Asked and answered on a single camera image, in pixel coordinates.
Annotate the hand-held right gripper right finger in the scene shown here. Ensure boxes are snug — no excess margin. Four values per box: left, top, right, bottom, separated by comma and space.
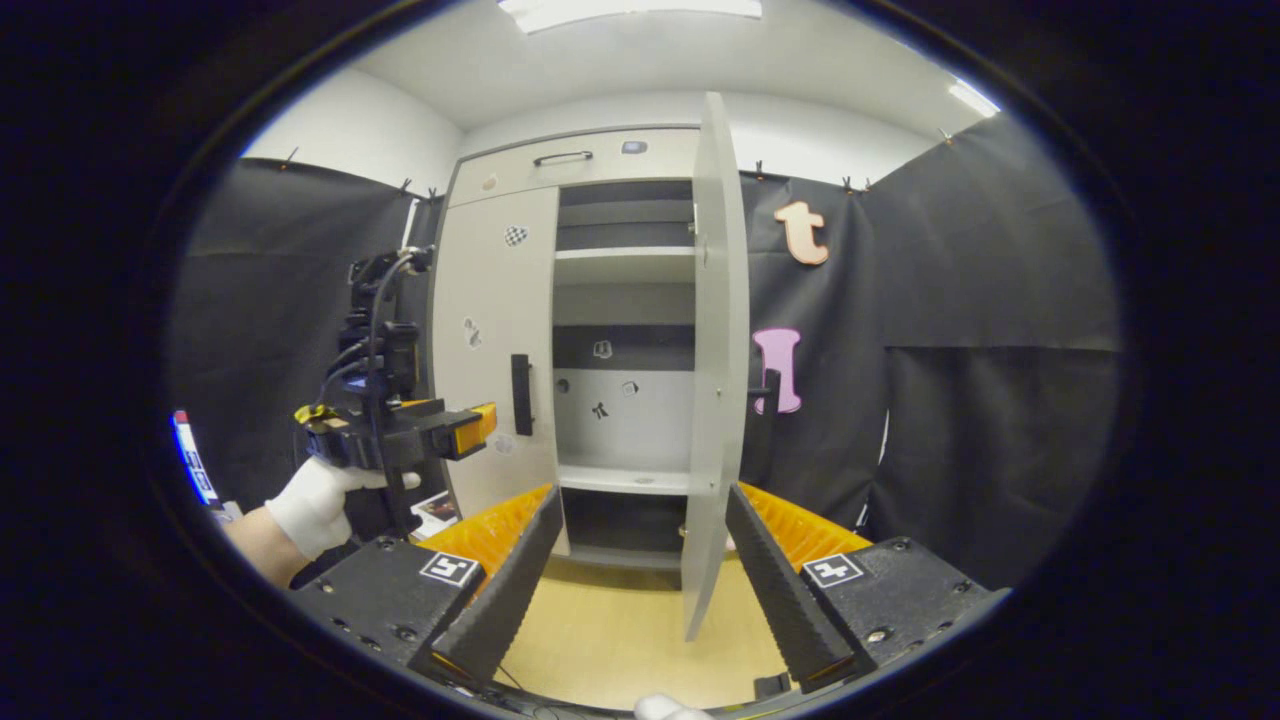
725, 482, 1011, 693

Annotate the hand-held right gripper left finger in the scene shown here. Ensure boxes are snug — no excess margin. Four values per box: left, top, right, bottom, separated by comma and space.
290, 484, 564, 686

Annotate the grey cabinet door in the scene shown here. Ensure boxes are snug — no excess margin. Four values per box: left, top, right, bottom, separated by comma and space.
682, 92, 783, 641
432, 187, 561, 556

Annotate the grey double-door shoe cabinet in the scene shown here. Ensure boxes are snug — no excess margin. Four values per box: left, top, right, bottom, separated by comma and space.
428, 125, 751, 573

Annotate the white cabinet shelf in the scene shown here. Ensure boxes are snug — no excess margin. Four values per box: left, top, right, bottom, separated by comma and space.
555, 246, 697, 287
557, 464, 693, 497

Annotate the grey cabinet drawer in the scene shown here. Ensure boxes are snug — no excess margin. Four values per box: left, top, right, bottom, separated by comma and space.
447, 128, 701, 209

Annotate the standing banner poster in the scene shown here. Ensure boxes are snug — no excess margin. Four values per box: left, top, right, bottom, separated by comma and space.
170, 410, 219, 509

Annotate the black backdrop cloth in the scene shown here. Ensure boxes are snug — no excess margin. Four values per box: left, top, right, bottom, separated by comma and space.
165, 112, 1121, 591

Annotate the wide ceiling light panel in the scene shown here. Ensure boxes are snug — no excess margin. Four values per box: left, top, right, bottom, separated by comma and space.
498, 0, 763, 34

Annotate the narrow ceiling light panel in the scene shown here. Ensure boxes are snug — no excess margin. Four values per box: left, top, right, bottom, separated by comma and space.
948, 80, 1001, 119

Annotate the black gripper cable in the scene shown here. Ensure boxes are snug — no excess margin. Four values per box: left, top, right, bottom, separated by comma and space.
320, 250, 431, 403

